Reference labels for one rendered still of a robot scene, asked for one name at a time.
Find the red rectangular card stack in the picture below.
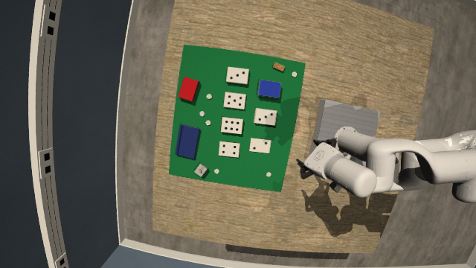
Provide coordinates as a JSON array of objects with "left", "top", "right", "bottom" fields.
[{"left": 178, "top": 77, "right": 199, "bottom": 101}]

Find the green felt table mat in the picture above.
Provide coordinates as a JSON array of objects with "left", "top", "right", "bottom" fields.
[{"left": 169, "top": 45, "right": 305, "bottom": 192}]

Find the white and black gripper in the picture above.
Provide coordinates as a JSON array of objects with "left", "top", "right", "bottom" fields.
[{"left": 296, "top": 138, "right": 344, "bottom": 180}]

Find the blue square tile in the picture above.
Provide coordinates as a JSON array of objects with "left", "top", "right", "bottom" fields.
[{"left": 259, "top": 80, "right": 281, "bottom": 98}]

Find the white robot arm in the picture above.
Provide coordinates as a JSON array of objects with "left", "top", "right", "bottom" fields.
[{"left": 325, "top": 127, "right": 476, "bottom": 203}]

